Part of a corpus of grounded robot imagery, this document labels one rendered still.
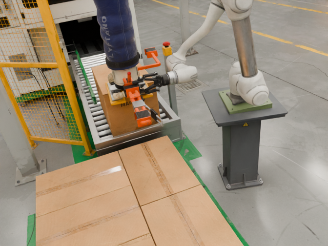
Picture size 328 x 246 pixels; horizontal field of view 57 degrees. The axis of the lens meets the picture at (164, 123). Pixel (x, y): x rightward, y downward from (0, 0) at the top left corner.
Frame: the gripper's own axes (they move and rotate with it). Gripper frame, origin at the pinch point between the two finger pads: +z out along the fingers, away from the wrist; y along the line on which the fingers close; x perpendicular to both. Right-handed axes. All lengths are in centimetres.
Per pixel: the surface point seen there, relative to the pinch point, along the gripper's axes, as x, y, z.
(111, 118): 26.8, 33.6, 18.0
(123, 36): 11.3, -29.5, 1.6
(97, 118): 68, 53, 26
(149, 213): -55, 53, 17
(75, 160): 92, 108, 56
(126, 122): 26.7, 40.2, 7.7
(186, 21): 301, 49, -166
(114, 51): 13.7, -21.1, 7.9
